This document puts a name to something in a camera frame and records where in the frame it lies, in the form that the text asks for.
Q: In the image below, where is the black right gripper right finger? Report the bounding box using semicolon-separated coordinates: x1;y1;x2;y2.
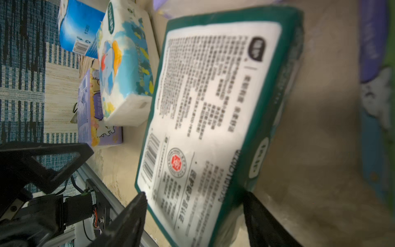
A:
243;191;301;247

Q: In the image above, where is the purple tissue pack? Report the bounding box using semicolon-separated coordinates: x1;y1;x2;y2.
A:
77;68;123;148

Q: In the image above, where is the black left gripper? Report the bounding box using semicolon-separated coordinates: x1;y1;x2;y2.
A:
1;142;107;247

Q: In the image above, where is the blue wave tissue pack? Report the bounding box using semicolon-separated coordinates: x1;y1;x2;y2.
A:
58;1;105;59

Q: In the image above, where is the light blue tissue pack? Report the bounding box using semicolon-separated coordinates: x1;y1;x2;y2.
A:
359;1;395;213

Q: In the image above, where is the green Botare tissue pack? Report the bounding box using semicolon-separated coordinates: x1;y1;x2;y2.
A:
135;5;304;247

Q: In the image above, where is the white blue floral tissue pack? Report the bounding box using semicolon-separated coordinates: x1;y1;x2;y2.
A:
96;1;159;127

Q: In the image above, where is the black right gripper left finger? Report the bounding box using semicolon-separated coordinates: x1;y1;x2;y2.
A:
88;192;148;247

